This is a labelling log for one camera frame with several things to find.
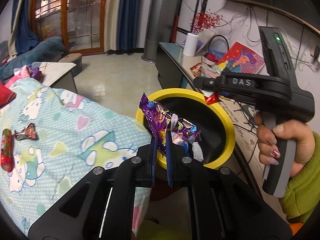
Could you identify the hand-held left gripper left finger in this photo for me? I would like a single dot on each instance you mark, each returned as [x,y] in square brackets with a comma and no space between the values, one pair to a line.
[154,157]

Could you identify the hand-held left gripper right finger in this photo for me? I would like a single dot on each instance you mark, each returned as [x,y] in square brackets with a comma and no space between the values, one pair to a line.
[170,160]

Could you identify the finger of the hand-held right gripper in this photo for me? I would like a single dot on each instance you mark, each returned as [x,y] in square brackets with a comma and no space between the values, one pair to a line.
[225,94]
[207,83]

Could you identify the small red wrapper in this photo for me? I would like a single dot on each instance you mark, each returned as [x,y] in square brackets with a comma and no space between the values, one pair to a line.
[212,99]

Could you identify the yellow rimmed black bin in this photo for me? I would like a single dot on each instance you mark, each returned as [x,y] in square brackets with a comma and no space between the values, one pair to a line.
[175,91]

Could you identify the purple snack wrapper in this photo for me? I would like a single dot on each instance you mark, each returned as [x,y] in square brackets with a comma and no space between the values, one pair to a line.
[160,117]

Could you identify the person's green sleeved right forearm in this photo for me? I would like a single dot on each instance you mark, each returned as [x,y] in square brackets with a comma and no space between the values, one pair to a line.
[305,192]

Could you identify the person's right hand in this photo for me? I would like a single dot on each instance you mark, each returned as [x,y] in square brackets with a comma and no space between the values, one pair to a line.
[303,145]

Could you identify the red snack packet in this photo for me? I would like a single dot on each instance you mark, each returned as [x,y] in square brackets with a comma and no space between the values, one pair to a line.
[196,70]

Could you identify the colourful picture book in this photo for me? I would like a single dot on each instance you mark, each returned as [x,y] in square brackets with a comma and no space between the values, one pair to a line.
[243,58]

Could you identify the grey tower air conditioner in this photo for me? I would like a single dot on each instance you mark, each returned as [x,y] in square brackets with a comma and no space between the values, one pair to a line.
[162,17]

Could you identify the cartoon cat printed blanket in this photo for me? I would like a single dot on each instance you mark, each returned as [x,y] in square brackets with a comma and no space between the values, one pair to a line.
[75,135]

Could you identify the blue curtain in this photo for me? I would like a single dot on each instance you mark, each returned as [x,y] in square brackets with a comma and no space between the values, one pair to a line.
[126,15]
[23,17]

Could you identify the beige curtain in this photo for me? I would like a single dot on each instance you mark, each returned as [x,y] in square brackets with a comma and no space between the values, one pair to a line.
[112,15]

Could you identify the round stool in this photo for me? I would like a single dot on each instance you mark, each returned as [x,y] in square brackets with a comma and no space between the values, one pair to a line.
[71,60]

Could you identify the small dark wrapper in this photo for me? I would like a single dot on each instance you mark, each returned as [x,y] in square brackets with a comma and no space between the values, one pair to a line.
[26,132]

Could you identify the grey coffee table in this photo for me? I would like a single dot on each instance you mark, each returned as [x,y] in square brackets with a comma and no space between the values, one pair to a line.
[57,70]

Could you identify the purple bag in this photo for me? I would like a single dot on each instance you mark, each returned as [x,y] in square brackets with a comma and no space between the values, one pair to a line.
[35,72]

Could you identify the red candy tube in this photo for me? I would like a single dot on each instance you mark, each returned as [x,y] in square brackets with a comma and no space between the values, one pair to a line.
[6,150]

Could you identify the wooden framed glass door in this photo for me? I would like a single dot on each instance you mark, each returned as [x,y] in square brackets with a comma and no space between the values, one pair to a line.
[75,15]

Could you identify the pink striped cloth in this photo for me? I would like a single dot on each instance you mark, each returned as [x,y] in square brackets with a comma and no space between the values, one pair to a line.
[20,76]

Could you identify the blue sofa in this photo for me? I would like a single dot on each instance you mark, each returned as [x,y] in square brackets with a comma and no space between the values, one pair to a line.
[37,50]

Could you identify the red jacket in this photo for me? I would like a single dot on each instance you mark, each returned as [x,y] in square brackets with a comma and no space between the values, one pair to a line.
[6,95]

